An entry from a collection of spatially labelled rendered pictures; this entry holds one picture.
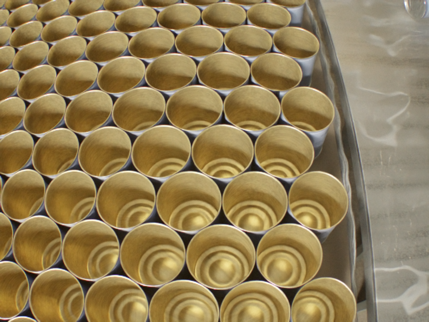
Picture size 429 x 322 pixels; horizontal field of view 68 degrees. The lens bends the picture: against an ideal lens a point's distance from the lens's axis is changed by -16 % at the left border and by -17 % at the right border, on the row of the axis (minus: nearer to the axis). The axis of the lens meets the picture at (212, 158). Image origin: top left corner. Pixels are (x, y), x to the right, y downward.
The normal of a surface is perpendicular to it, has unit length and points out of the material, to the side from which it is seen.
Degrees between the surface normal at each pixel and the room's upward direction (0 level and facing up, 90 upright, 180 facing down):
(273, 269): 2
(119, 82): 91
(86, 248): 92
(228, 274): 2
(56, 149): 91
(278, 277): 2
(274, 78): 90
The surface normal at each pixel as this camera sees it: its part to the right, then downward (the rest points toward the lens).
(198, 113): -0.03, 0.88
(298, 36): -0.33, 0.83
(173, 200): 0.71, 0.60
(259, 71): 0.54, 0.73
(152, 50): 0.34, 0.82
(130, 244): 0.86, 0.43
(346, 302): -0.97, 0.23
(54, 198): 0.97, 0.18
